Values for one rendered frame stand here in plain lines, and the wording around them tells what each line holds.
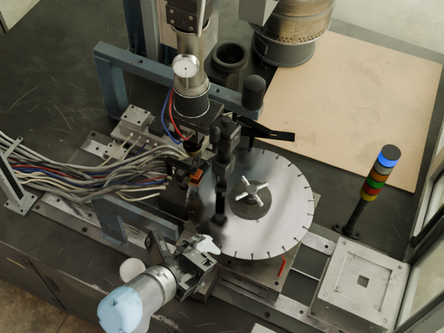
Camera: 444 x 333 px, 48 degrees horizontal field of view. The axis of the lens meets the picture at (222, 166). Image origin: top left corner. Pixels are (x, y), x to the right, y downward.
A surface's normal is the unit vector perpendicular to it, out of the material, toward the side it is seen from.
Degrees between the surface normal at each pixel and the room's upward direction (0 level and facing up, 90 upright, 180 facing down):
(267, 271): 0
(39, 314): 0
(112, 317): 56
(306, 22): 90
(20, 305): 0
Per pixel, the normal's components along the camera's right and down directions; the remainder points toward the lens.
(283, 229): 0.04, -0.55
